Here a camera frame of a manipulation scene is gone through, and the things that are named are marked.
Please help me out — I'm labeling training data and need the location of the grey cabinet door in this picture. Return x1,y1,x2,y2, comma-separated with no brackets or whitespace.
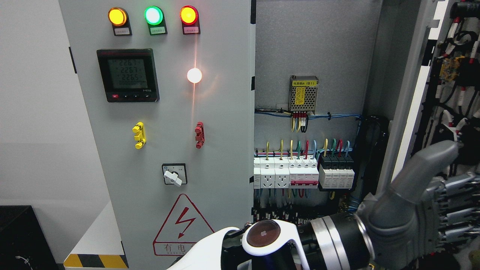
376,0,480,270
59,0,255,270

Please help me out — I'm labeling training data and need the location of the perforated metal power supply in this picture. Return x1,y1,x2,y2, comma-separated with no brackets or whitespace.
289,75,319,112

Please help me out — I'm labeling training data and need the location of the yellow indicator lamp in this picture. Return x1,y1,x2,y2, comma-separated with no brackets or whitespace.
108,7,128,26

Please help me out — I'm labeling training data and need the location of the red terminal post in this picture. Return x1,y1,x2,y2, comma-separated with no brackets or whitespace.
194,121,205,149

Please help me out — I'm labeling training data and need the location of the relay terminal row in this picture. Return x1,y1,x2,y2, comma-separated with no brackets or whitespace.
251,204,338,226

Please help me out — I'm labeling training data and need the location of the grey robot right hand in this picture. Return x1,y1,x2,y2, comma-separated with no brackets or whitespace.
357,141,479,270

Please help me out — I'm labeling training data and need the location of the black surge protector block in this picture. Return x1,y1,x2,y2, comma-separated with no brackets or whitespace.
318,154,355,191

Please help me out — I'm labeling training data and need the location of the green indicator lamp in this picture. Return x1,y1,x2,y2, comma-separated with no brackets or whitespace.
144,6,164,26

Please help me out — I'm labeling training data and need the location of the white socket breaker row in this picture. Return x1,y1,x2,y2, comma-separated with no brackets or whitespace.
253,156,319,189

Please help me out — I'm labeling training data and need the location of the white table with hazard stripes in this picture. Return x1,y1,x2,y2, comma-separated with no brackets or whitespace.
63,202,129,270

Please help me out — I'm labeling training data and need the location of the yellow terminal post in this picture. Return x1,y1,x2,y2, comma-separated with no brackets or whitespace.
132,121,146,149

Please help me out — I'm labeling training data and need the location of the red electric hazard sticker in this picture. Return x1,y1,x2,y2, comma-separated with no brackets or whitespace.
153,193,214,256

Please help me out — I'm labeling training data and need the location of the white rotary selector switch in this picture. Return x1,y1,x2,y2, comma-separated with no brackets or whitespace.
161,163,188,187

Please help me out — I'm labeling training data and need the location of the red indicator lamp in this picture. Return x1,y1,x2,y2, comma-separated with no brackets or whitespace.
180,5,198,25

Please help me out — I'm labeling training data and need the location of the white glowing indicator lamp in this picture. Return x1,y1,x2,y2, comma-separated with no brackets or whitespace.
187,67,203,84

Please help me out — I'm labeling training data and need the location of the black right cable loom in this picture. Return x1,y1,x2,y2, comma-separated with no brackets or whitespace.
347,115,390,214

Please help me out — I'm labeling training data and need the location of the black digital power meter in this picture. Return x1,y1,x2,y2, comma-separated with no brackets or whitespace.
96,48,159,103

